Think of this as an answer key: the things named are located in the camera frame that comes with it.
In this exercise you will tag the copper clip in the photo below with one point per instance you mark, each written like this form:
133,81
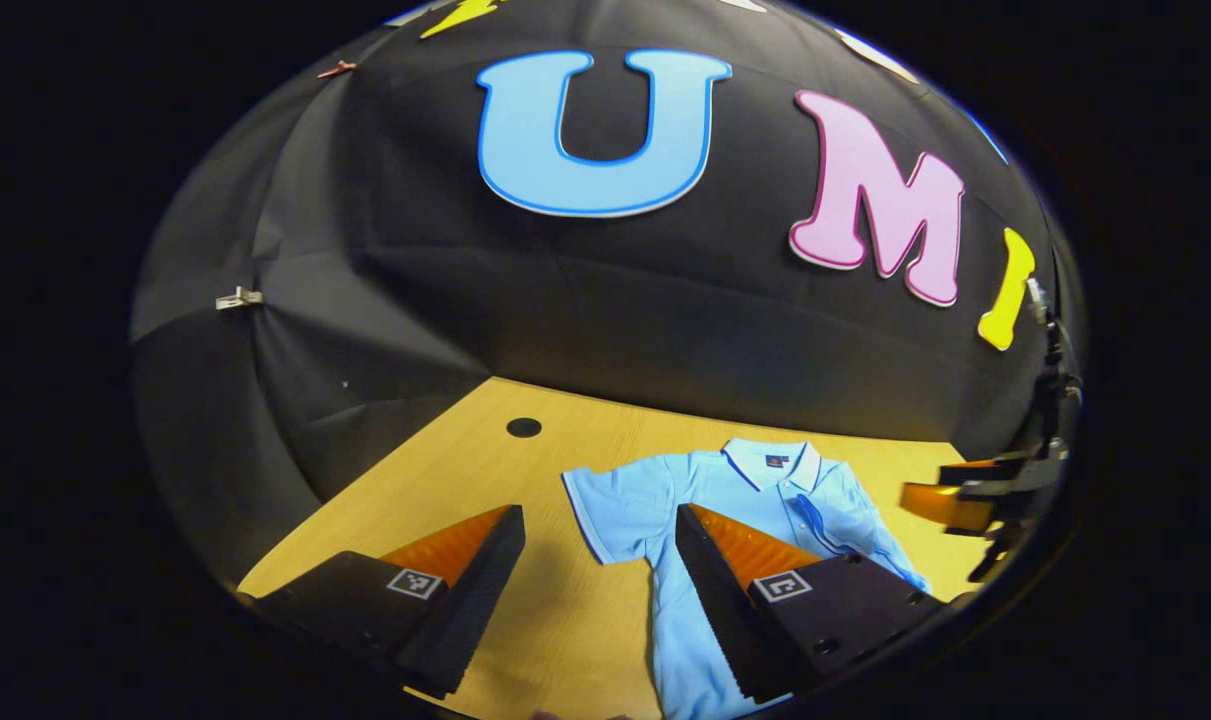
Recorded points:
337,69

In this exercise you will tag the black backdrop cloth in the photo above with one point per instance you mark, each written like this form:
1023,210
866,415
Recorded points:
615,300

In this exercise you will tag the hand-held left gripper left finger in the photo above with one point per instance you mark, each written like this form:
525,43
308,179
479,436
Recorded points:
470,610

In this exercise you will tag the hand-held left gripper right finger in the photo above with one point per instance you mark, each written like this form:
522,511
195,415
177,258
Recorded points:
715,600

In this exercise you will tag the light blue T-shirt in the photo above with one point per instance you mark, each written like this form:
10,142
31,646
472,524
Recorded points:
665,490

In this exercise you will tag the white clip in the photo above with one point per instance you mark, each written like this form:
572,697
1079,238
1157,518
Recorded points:
237,298

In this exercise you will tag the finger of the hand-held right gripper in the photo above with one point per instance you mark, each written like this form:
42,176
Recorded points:
975,470
945,503

